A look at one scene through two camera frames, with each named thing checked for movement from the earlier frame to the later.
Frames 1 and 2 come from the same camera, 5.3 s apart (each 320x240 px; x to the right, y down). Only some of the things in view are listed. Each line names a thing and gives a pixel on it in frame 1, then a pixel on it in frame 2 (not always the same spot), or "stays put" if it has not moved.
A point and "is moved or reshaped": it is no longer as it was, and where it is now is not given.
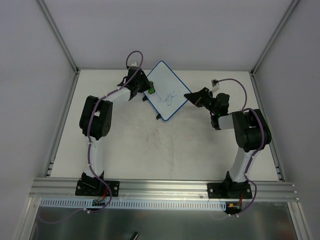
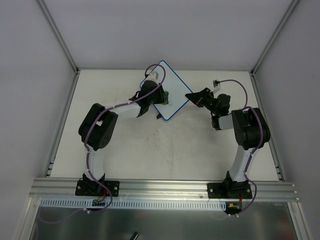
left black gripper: x=144 y=85 → x=160 y=95
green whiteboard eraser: x=151 y=90 is moved or reshaped
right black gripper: x=202 y=97 stays put
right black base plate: x=229 y=190 stays put
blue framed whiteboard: x=171 y=93 stays put
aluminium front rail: x=44 y=188 stays put
